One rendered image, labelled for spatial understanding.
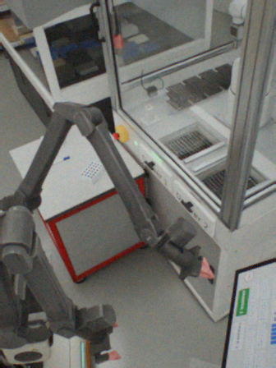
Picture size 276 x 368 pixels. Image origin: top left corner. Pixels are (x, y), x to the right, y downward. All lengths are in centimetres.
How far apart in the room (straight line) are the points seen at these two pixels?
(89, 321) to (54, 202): 99
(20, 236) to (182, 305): 176
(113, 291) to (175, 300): 39
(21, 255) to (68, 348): 138
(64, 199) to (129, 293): 82
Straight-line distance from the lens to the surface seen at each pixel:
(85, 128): 104
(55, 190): 197
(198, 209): 158
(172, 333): 229
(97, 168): 196
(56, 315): 95
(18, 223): 70
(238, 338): 122
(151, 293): 239
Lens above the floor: 214
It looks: 47 degrees down
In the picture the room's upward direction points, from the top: 7 degrees counter-clockwise
